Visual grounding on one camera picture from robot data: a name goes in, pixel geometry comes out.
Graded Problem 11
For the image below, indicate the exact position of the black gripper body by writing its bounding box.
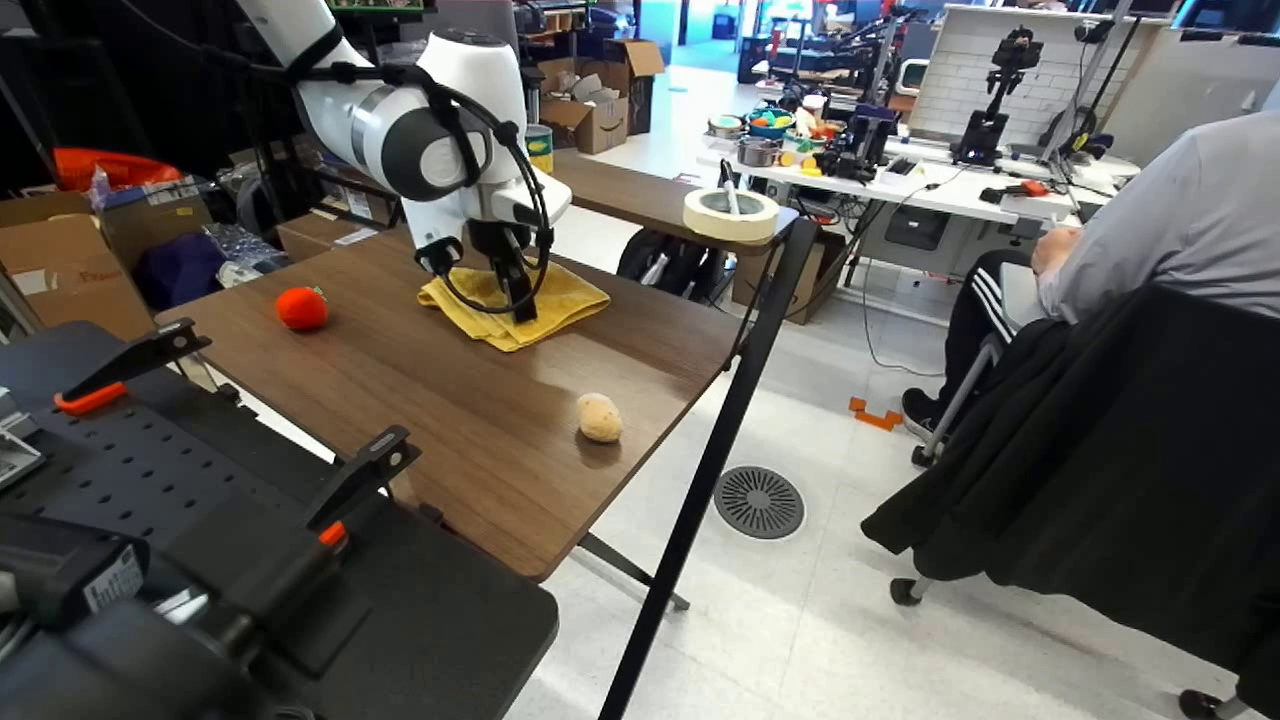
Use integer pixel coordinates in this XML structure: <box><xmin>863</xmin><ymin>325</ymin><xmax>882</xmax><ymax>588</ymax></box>
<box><xmin>467</xmin><ymin>216</ymin><xmax>551</xmax><ymax>275</ymax></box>

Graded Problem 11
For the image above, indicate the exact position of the yellow cloth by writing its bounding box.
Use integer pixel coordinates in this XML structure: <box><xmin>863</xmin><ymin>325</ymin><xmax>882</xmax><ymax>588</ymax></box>
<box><xmin>415</xmin><ymin>261</ymin><xmax>618</xmax><ymax>355</ymax></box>

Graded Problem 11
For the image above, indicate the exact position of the beige stone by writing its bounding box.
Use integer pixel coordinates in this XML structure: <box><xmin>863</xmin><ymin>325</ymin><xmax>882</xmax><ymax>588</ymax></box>
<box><xmin>574</xmin><ymin>387</ymin><xmax>627</xmax><ymax>449</ymax></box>

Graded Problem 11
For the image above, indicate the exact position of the red tomato toy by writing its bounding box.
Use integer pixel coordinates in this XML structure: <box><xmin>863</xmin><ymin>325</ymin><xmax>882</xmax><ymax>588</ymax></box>
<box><xmin>272</xmin><ymin>283</ymin><xmax>338</xmax><ymax>337</ymax></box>

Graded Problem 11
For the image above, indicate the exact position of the open cardboard box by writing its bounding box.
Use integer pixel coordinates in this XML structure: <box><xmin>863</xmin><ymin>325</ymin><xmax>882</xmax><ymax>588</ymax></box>
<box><xmin>535</xmin><ymin>40</ymin><xmax>669</xmax><ymax>155</ymax></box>

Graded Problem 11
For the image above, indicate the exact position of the wooden side table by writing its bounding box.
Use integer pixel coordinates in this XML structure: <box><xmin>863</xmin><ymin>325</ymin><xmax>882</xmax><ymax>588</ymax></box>
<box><xmin>551</xmin><ymin>147</ymin><xmax>799</xmax><ymax>255</ymax></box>

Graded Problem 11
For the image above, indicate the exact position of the black slanted pole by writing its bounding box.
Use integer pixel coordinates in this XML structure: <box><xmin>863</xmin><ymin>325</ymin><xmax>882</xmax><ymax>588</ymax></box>
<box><xmin>595</xmin><ymin>212</ymin><xmax>821</xmax><ymax>720</ymax></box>

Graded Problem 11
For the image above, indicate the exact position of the black table leg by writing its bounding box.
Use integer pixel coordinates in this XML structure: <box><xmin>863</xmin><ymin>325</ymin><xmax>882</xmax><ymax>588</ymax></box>
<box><xmin>574</xmin><ymin>529</ymin><xmax>696</xmax><ymax>617</ymax></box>

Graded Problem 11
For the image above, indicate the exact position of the round floor drain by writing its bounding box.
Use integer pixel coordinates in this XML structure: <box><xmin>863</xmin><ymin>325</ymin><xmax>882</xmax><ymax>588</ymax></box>
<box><xmin>713</xmin><ymin>465</ymin><xmax>808</xmax><ymax>546</ymax></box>

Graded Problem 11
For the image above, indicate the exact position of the orange bag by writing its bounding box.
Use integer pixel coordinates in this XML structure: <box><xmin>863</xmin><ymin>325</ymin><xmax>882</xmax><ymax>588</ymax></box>
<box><xmin>52</xmin><ymin>146</ymin><xmax>189</xmax><ymax>198</ymax></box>

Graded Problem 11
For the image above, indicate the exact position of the cluttered white desk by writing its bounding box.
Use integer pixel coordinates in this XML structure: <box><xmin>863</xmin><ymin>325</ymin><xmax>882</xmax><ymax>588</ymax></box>
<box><xmin>704</xmin><ymin>114</ymin><xmax>1154</xmax><ymax>246</ymax></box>

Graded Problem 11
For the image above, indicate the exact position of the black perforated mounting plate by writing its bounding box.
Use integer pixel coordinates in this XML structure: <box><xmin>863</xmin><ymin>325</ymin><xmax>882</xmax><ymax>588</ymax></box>
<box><xmin>0</xmin><ymin>322</ymin><xmax>563</xmax><ymax>720</ymax></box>

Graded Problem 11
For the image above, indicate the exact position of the white grid panel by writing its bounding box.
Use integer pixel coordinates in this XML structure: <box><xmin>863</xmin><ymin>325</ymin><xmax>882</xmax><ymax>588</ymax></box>
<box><xmin>910</xmin><ymin>6</ymin><xmax>1138</xmax><ymax>146</ymax></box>

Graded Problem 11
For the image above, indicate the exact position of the black tripod stand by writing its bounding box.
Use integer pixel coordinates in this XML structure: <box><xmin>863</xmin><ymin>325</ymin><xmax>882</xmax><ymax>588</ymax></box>
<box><xmin>1036</xmin><ymin>11</ymin><xmax>1154</xmax><ymax>163</ymax></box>

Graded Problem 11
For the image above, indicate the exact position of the black draped office chair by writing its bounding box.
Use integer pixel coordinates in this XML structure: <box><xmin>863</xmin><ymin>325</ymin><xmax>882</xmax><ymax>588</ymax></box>
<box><xmin>857</xmin><ymin>283</ymin><xmax>1280</xmax><ymax>720</ymax></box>

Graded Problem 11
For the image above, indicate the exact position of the seated person grey shirt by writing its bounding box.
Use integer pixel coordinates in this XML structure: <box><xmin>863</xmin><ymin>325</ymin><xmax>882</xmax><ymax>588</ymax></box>
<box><xmin>899</xmin><ymin>114</ymin><xmax>1280</xmax><ymax>438</ymax></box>

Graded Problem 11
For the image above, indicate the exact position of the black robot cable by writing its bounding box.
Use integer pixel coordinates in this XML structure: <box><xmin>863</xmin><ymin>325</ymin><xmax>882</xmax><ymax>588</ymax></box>
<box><xmin>423</xmin><ymin>71</ymin><xmax>556</xmax><ymax>316</ymax></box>

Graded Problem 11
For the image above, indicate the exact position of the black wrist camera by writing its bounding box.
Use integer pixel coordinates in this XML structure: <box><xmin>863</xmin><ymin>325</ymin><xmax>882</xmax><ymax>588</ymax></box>
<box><xmin>415</xmin><ymin>236</ymin><xmax>467</xmax><ymax>275</ymax></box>

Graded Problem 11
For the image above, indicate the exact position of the black clamp orange handle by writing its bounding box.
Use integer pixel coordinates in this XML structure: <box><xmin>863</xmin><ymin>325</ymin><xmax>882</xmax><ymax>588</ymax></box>
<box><xmin>52</xmin><ymin>316</ymin><xmax>217</xmax><ymax>421</ymax></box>
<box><xmin>217</xmin><ymin>423</ymin><xmax>423</xmax><ymax>656</ymax></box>

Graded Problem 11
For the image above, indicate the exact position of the small orange floor bracket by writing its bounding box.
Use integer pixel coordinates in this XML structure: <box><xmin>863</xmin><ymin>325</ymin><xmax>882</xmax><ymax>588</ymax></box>
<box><xmin>849</xmin><ymin>397</ymin><xmax>910</xmax><ymax>438</ymax></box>

